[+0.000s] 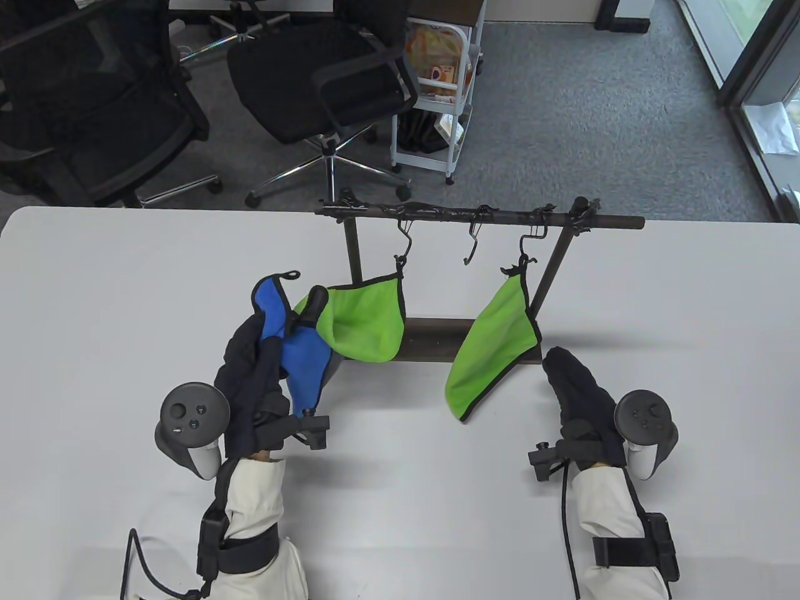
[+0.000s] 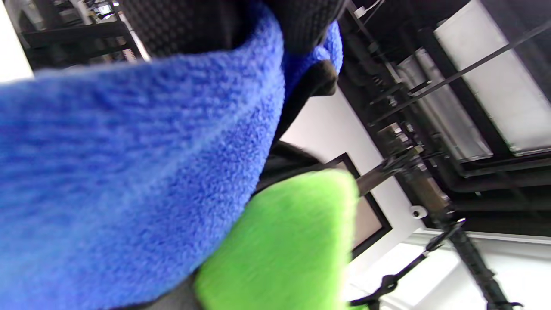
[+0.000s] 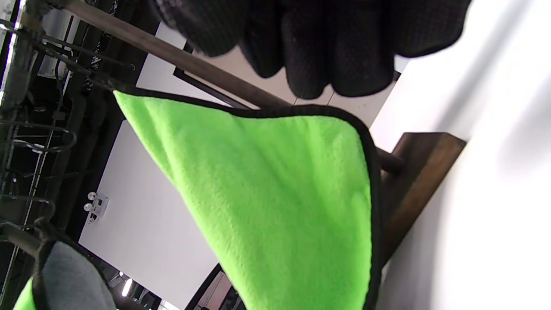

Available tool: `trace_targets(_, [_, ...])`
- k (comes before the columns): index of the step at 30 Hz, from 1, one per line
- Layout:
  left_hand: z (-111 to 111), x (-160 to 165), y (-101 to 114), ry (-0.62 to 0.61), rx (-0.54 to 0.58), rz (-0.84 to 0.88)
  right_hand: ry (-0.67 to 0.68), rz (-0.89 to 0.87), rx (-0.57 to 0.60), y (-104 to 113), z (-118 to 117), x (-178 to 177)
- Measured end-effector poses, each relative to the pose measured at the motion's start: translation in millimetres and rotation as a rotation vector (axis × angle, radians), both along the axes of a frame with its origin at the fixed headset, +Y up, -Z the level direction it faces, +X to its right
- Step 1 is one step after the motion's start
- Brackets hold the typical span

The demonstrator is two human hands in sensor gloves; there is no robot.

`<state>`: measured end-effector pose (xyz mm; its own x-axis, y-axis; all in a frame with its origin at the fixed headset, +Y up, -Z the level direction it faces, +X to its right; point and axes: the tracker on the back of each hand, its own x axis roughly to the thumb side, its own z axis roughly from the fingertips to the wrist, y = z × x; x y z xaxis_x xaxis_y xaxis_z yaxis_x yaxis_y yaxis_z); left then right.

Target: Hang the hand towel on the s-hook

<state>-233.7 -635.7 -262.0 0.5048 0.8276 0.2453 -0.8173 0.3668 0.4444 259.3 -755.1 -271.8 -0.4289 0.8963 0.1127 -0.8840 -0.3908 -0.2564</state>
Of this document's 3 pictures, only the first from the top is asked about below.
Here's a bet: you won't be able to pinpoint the blue grey hand towel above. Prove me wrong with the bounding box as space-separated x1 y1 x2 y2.
251 270 333 418

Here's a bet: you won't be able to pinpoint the dark window frame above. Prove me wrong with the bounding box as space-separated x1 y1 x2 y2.
678 0 800 223

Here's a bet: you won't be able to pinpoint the grey hand controller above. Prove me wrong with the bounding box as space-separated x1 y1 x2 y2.
616 391 679 482
154 382 231 481

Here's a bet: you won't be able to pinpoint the black cable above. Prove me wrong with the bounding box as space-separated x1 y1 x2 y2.
561 466 582 600
121 528 210 600

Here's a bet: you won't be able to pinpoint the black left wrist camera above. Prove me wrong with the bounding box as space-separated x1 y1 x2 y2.
253 412 331 451

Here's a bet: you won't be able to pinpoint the orange snack packets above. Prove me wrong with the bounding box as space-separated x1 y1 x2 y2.
406 22 473 98

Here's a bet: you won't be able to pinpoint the white paper sheet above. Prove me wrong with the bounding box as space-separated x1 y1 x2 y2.
744 102 799 155

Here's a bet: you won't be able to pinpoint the black bag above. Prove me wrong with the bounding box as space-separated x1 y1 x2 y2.
398 109 449 154

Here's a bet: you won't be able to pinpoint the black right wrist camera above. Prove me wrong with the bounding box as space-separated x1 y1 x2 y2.
528 441 626 482

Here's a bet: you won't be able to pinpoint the grey right hand controller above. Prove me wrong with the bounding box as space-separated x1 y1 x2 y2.
616 391 679 482

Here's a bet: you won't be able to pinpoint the black desk leg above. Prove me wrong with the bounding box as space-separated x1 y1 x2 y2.
594 0 654 32

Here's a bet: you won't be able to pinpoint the dark wooden hanging rack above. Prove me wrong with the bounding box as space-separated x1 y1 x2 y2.
316 196 646 363

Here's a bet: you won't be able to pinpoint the person's left forearm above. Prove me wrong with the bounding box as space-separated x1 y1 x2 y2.
200 456 310 600

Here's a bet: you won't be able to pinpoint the person's left hand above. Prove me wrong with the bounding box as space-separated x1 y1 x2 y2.
214 284 332 460

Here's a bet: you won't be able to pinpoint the grey left hand controller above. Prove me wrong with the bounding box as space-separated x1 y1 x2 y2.
154 382 231 481

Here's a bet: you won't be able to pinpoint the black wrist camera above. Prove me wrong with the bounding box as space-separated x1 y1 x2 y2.
253 412 331 451
528 441 626 482

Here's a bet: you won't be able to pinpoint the chrome office chair base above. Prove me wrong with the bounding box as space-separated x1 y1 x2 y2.
178 0 294 63

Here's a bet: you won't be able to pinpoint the person's right forearm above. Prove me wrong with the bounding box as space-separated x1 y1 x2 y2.
566 466 679 600

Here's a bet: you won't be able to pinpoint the black arm strap box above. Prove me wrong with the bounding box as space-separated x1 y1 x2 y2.
592 512 681 582
197 506 279 579

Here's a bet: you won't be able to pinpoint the black right arm strap box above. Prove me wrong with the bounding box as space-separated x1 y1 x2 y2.
592 512 681 582

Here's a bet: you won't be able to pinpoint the black mesh office chair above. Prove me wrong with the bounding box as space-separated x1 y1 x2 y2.
0 0 224 208
226 0 419 208

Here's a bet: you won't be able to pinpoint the green grey hand towel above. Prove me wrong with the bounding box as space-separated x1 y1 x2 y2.
294 253 407 363
445 253 542 424

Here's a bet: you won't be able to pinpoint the white rolling cart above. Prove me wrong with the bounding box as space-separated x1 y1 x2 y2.
391 0 487 186

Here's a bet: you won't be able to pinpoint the person's right hand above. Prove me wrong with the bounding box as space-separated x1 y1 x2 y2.
541 347 629 469

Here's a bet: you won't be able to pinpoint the black left arm strap box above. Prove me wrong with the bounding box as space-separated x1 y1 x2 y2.
197 506 279 579

